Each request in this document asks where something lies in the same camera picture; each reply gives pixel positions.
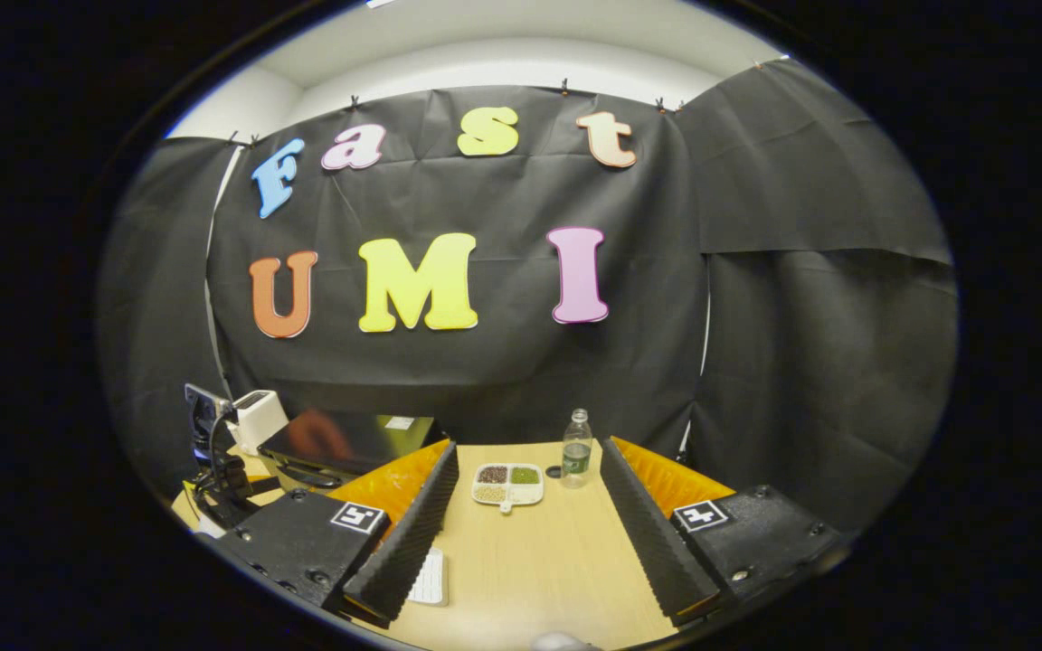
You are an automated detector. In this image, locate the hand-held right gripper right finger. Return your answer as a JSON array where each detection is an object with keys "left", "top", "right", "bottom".
[{"left": 599, "top": 436, "right": 849, "bottom": 628}]

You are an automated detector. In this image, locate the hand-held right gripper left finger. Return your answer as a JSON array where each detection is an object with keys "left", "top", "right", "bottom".
[{"left": 212, "top": 439, "right": 460, "bottom": 629}]

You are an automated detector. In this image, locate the black electric oven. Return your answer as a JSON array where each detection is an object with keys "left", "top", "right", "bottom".
[{"left": 257, "top": 409, "right": 451, "bottom": 494}]

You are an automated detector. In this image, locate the white plastic tray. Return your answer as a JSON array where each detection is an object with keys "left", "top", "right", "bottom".
[{"left": 407, "top": 547, "right": 450, "bottom": 607}]

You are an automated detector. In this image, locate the white toaster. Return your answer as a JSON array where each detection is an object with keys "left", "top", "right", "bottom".
[{"left": 230, "top": 391, "right": 290, "bottom": 456}]

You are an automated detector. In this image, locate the white divided plate with beans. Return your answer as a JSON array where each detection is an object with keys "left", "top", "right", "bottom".
[{"left": 471, "top": 463, "right": 545, "bottom": 514}]

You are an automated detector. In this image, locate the clear plastic water bottle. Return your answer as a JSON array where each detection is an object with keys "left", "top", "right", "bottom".
[{"left": 561, "top": 409, "right": 594, "bottom": 489}]

